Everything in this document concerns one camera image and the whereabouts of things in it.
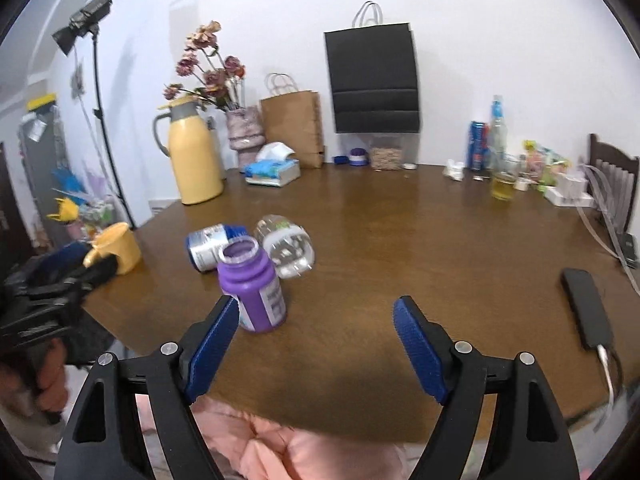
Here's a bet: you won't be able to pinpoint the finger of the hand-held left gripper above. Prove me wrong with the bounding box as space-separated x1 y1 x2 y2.
27 241 92 281
60 255 121 293

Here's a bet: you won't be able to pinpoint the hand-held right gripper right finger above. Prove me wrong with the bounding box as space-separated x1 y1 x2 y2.
392 296 581 480

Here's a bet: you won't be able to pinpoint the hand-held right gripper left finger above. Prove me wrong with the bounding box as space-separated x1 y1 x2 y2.
54 295 241 480

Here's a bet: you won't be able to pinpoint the yellow cup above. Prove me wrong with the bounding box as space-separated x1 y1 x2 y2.
82 222 143 276

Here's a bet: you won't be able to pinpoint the person's left hand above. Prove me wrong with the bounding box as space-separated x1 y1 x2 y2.
0 337 69 427

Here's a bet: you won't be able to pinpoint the pile of colourful toys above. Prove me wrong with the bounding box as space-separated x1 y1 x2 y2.
46 166 128 242

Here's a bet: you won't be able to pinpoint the purple plastic bottle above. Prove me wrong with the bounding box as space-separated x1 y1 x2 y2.
216 237 288 334

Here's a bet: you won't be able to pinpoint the grey cabinet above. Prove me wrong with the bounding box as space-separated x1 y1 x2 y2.
18 93 68 248

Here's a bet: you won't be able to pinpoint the blue and white bottle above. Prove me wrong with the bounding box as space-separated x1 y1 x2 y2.
186 223 250 274

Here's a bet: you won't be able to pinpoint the pink padded clothing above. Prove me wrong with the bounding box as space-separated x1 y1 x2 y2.
134 394 417 480

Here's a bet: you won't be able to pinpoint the clear plastic bottle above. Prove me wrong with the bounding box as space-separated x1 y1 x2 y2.
253 215 317 280

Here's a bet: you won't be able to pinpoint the black light stand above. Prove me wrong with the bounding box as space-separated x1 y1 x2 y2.
89 35 137 231

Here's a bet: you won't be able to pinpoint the yellow thermos jug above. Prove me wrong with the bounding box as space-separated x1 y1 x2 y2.
152 97 226 206

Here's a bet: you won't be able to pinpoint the black power bank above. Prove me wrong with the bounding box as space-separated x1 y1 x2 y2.
560 268 615 351

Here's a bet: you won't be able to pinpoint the blue tissue box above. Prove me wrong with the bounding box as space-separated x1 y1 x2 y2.
244 142 302 189

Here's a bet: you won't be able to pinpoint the glass of yellow liquid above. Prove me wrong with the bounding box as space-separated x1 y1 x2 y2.
492 157 521 201

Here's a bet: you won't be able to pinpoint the clear jar of grains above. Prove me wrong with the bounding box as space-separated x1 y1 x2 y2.
369 133 403 171

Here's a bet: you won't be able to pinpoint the pink patterned vase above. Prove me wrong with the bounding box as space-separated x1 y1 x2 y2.
226 105 265 152

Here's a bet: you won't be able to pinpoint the blue drink can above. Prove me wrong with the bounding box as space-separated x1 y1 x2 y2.
468 120 490 172

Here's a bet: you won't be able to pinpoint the white box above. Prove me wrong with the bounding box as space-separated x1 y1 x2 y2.
544 170 597 209

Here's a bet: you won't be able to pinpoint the dried flowers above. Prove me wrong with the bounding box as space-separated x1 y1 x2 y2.
163 21 247 112

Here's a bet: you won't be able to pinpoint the colourful snack packets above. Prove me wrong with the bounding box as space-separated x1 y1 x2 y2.
520 139 572 187

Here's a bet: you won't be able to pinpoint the brown paper bag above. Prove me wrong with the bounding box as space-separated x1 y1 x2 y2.
259 73 325 170

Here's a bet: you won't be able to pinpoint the clear bottle with blue cap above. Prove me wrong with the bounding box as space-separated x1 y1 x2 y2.
487 94 509 171

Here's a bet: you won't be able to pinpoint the black studio light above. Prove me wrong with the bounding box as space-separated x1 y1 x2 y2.
52 0 112 56

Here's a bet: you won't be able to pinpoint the wooden chair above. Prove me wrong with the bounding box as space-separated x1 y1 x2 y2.
587 133 640 235

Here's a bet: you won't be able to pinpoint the black paper bag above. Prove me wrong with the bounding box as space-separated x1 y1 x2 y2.
323 1 422 135

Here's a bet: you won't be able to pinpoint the white cable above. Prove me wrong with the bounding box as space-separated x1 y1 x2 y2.
596 346 622 412

